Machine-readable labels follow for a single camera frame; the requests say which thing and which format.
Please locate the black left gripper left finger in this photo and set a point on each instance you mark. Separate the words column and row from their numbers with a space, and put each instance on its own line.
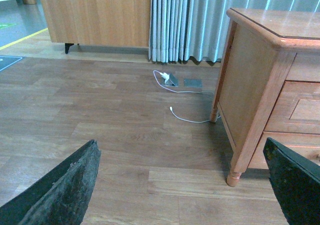
column 62, row 196

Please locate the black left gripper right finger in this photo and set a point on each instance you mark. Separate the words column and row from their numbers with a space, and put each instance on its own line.
column 295, row 181

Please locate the wooden drawer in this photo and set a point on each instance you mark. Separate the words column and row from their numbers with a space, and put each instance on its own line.
column 297, row 109
column 307, row 145

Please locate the wooden nightstand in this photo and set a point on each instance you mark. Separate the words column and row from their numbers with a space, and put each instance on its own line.
column 263, row 50

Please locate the closed floor socket cover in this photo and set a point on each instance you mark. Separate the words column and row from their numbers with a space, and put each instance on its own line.
column 192, row 83

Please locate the open floor socket box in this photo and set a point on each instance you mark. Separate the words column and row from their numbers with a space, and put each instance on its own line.
column 171, row 82

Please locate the light wood cabinet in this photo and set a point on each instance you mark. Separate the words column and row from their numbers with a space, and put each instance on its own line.
column 111, row 23

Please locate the grey blue curtain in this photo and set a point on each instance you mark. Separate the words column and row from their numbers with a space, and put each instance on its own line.
column 184, row 29

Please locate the white wall plug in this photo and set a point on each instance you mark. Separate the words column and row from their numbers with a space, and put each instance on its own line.
column 165, row 76

